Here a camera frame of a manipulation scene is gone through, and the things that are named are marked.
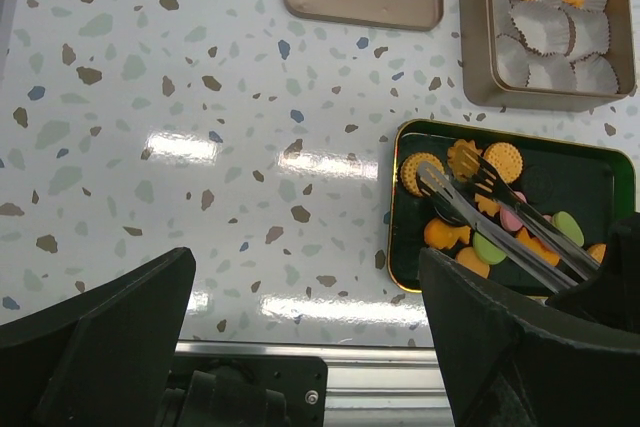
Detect green sandwich cookie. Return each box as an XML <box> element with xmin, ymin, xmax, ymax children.
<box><xmin>551</xmin><ymin>211</ymin><xmax>585</xmax><ymax>247</ymax></box>
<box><xmin>472</xmin><ymin>232</ymin><xmax>507</xmax><ymax>266</ymax></box>

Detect gold cookie tin box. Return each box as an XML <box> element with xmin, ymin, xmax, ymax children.
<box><xmin>459</xmin><ymin>0</ymin><xmax>637</xmax><ymax>111</ymax></box>

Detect pink sandwich cookie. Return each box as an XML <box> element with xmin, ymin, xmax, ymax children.
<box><xmin>499</xmin><ymin>207</ymin><xmax>523</xmax><ymax>233</ymax></box>

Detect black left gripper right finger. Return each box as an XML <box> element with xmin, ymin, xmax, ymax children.
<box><xmin>419</xmin><ymin>248</ymin><xmax>639</xmax><ymax>426</ymax></box>

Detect orange dotted round cookie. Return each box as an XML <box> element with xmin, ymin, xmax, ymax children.
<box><xmin>400</xmin><ymin>152</ymin><xmax>445</xmax><ymax>197</ymax></box>

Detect black sandwich cookie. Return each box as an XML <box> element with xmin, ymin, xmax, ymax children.
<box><xmin>520</xmin><ymin>165</ymin><xmax>555</xmax><ymax>203</ymax></box>

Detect orange scalloped cookie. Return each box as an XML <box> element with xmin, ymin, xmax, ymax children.
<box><xmin>474</xmin><ymin>194</ymin><xmax>501</xmax><ymax>218</ymax></box>

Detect orange fish cookie centre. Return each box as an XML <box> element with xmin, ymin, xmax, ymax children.
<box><xmin>515</xmin><ymin>227</ymin><xmax>561</xmax><ymax>267</ymax></box>

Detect dark green gold-rimmed tray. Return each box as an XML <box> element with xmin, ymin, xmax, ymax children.
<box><xmin>387</xmin><ymin>119</ymin><xmax>635</xmax><ymax>297</ymax></box>

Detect orange fish cookie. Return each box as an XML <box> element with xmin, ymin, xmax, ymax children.
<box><xmin>423</xmin><ymin>219</ymin><xmax>471</xmax><ymax>250</ymax></box>
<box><xmin>587</xmin><ymin>243</ymin><xmax>607</xmax><ymax>264</ymax></box>
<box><xmin>515</xmin><ymin>227</ymin><xmax>561</xmax><ymax>267</ymax></box>

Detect orange dotted cookie right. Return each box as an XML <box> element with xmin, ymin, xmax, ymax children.
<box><xmin>483</xmin><ymin>142</ymin><xmax>524</xmax><ymax>184</ymax></box>

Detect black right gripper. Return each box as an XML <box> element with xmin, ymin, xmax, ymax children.
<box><xmin>547</xmin><ymin>213</ymin><xmax>639</xmax><ymax>332</ymax></box>

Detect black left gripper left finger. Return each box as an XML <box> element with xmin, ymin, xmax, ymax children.
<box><xmin>1</xmin><ymin>247</ymin><xmax>196</xmax><ymax>426</ymax></box>

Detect orange fish cookie left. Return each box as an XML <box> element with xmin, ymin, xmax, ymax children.
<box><xmin>423</xmin><ymin>219</ymin><xmax>471</xmax><ymax>250</ymax></box>

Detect orange flower cookie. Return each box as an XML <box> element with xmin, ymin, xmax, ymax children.
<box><xmin>447</xmin><ymin>139</ymin><xmax>483</xmax><ymax>181</ymax></box>

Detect plain orange round cookie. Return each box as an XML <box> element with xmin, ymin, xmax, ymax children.
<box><xmin>455</xmin><ymin>247</ymin><xmax>490</xmax><ymax>278</ymax></box>

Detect aluminium table rail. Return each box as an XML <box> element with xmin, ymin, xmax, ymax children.
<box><xmin>176</xmin><ymin>340</ymin><xmax>454</xmax><ymax>426</ymax></box>

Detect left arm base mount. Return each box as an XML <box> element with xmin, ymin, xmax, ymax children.
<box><xmin>154</xmin><ymin>354</ymin><xmax>328</xmax><ymax>426</ymax></box>

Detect silver metal tongs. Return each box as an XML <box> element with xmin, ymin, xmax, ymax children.
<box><xmin>401</xmin><ymin>139</ymin><xmax>599</xmax><ymax>293</ymax></box>

